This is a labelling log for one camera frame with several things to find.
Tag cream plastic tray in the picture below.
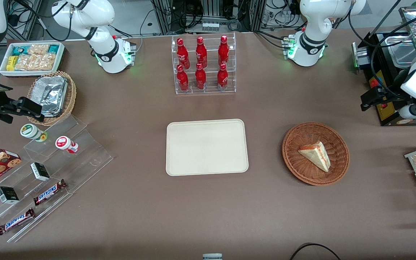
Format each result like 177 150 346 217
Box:
166 119 249 176

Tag black hot food warmer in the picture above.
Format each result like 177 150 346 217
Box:
352 5 416 127

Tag light wicker basket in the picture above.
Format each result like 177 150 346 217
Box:
27 71 77 126

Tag small black box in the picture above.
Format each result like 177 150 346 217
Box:
30 162 51 181
0 186 20 204

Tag clear acrylic step display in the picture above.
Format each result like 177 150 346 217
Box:
0 114 114 243

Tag black floor cable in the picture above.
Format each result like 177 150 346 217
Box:
289 243 342 260

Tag red lid yogurt cup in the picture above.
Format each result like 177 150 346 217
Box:
55 136 79 154

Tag green lid yogurt cup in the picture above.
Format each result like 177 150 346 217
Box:
20 123 48 142

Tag snickers bar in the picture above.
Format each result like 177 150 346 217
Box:
0 208 36 236
33 179 68 206

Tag clear acrylic bottle rack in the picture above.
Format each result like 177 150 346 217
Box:
171 32 237 95

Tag white snack bin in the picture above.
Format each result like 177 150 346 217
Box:
0 42 65 77

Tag clear rice cracker bag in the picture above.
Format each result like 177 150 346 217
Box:
14 53 56 71
27 44 50 55

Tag stacked foil containers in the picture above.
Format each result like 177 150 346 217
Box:
39 75 68 117

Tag red cola bottle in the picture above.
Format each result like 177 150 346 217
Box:
177 38 190 70
217 63 229 91
177 65 189 92
218 35 229 66
196 36 208 68
195 63 207 90

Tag brown wicker basket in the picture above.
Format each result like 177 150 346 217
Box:
282 122 350 186

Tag triangular sandwich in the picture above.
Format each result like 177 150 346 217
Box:
298 141 331 173

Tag steel warmer pan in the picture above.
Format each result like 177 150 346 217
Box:
381 34 416 68

